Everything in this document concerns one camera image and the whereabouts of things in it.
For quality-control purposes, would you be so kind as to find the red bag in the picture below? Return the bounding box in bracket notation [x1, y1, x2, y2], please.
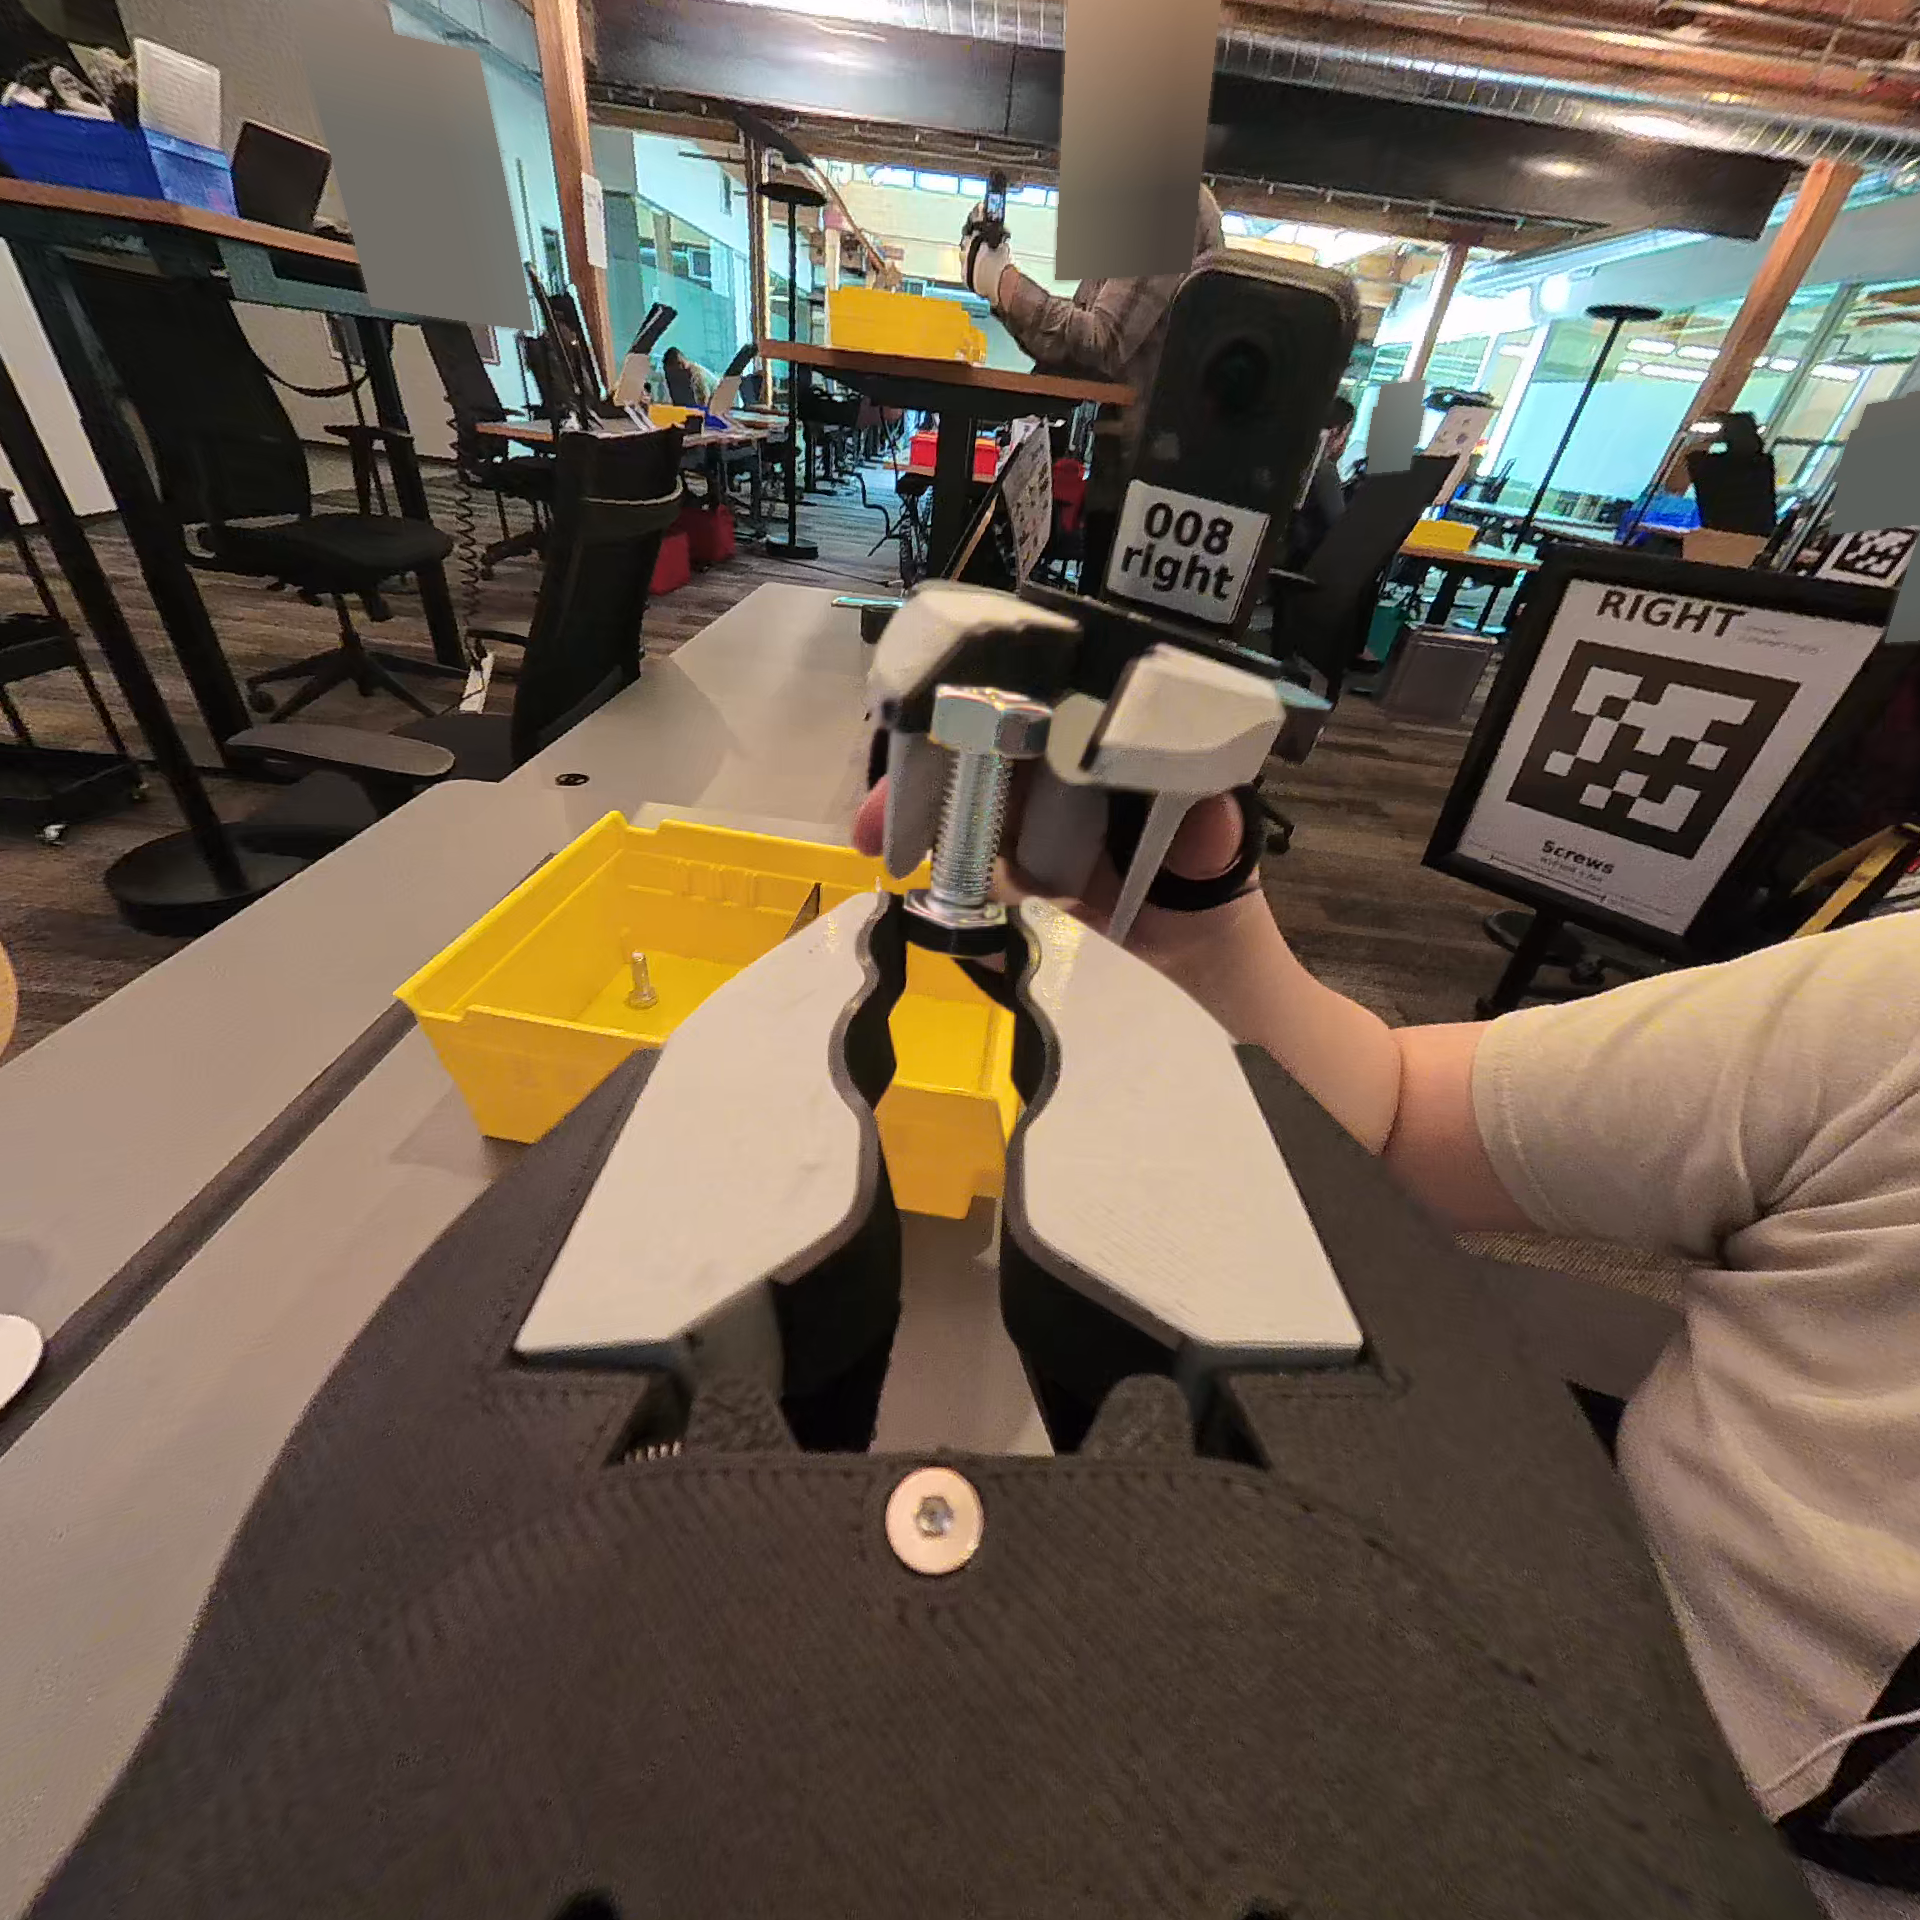
[651, 501, 741, 591]

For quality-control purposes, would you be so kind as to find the wooden top standing desk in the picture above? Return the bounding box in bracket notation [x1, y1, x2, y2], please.
[0, 176, 472, 934]
[757, 335, 1139, 590]

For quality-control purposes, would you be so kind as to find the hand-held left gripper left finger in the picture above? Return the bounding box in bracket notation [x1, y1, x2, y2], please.
[515, 892, 902, 1369]

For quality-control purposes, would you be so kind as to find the yellow plastic bin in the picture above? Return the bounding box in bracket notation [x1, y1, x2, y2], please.
[394, 809, 1041, 1221]
[825, 282, 990, 365]

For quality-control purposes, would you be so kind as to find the blue plastic crate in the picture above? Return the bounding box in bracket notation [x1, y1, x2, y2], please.
[0, 101, 241, 212]

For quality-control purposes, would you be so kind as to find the grey storage bin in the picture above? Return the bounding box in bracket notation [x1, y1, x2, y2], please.
[1377, 621, 1505, 727]

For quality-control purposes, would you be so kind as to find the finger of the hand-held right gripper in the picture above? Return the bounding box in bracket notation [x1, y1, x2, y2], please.
[867, 584, 1085, 736]
[1048, 652, 1289, 789]

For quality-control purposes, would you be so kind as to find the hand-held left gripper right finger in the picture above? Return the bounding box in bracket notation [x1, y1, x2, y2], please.
[998, 900, 1368, 1369]

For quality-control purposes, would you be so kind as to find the black framed marker sign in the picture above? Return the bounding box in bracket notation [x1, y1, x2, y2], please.
[1420, 543, 1905, 1023]

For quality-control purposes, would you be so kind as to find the large silver hex bolt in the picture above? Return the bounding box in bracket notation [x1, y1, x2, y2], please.
[928, 684, 1053, 917]

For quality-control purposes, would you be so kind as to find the black shoulder strap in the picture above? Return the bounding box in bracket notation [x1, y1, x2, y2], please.
[1777, 1631, 1920, 1887]

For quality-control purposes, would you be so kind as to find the person's right forearm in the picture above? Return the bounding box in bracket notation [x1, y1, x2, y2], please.
[1246, 930, 1508, 1254]

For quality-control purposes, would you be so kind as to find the person's right hand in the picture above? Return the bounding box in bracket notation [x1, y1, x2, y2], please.
[852, 780, 1307, 1052]

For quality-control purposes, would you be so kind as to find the wooden column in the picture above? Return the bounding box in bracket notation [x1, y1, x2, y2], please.
[1654, 154, 1866, 501]
[530, 0, 620, 394]

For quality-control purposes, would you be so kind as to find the yellow black strap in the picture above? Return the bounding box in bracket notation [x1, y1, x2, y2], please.
[1790, 823, 1920, 941]

